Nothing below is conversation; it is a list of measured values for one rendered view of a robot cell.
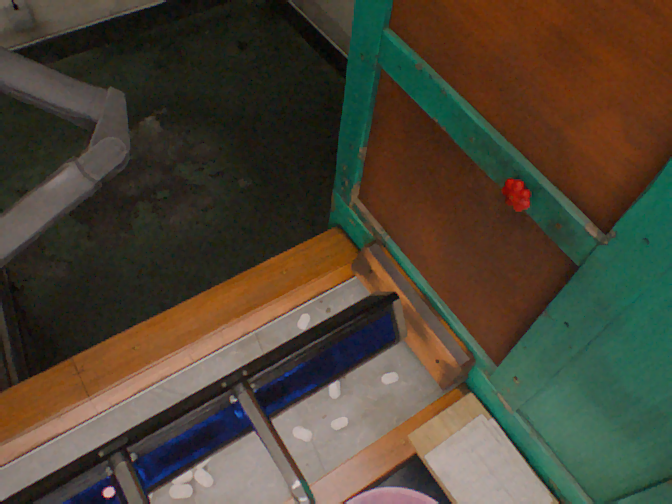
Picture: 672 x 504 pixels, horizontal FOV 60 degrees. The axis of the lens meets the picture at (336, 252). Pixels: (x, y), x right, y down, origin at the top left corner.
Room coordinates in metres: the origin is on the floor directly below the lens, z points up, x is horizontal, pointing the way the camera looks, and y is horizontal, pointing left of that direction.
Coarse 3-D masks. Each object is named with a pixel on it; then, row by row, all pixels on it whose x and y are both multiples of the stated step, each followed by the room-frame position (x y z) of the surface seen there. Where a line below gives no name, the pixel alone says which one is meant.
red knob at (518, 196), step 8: (512, 184) 0.49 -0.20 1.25; (520, 184) 0.48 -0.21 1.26; (504, 192) 0.49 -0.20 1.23; (512, 192) 0.48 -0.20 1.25; (520, 192) 0.47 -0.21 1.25; (528, 192) 0.47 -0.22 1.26; (512, 200) 0.47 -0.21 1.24; (520, 200) 0.47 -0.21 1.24; (528, 200) 0.47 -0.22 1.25; (520, 208) 0.47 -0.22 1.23
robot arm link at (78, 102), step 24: (0, 48) 0.62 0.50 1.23; (0, 72) 0.59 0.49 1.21; (24, 72) 0.60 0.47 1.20; (48, 72) 0.62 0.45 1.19; (24, 96) 0.58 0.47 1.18; (48, 96) 0.59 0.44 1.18; (72, 96) 0.61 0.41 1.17; (96, 96) 0.62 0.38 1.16; (120, 96) 0.64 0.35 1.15; (72, 120) 0.60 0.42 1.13; (96, 120) 0.59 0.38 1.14; (120, 120) 0.60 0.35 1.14; (120, 168) 0.54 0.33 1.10
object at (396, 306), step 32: (352, 320) 0.34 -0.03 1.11; (384, 320) 0.36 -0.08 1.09; (288, 352) 0.29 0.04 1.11; (320, 352) 0.30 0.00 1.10; (352, 352) 0.31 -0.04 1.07; (256, 384) 0.24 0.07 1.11; (288, 384) 0.26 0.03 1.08; (320, 384) 0.27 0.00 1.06; (160, 416) 0.19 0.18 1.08; (192, 416) 0.19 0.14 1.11; (224, 416) 0.20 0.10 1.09; (96, 448) 0.15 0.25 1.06; (128, 448) 0.15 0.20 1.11; (160, 448) 0.15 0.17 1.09; (192, 448) 0.16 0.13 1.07; (224, 448) 0.18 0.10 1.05; (64, 480) 0.10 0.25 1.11; (96, 480) 0.11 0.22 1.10; (160, 480) 0.13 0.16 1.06
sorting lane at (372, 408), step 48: (336, 288) 0.60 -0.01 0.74; (288, 336) 0.47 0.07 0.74; (192, 384) 0.35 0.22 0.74; (384, 384) 0.41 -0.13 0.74; (432, 384) 0.42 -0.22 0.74; (96, 432) 0.24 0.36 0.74; (288, 432) 0.29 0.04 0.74; (336, 432) 0.30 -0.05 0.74; (384, 432) 0.32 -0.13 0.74; (0, 480) 0.15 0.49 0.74; (192, 480) 0.19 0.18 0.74; (240, 480) 0.20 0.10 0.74
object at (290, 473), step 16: (224, 384) 0.23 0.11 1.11; (240, 384) 0.23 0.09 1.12; (240, 400) 0.21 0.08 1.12; (256, 400) 0.22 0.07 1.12; (256, 416) 0.20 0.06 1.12; (256, 432) 0.18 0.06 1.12; (272, 432) 0.18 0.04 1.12; (112, 448) 0.14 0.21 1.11; (272, 448) 0.17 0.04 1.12; (112, 464) 0.13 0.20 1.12; (128, 464) 0.13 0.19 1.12; (288, 464) 0.15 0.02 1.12; (112, 480) 0.11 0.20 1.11; (128, 480) 0.11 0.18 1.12; (288, 480) 0.14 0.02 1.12; (304, 480) 0.14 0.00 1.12; (128, 496) 0.10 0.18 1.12; (144, 496) 0.10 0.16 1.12; (304, 496) 0.12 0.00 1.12
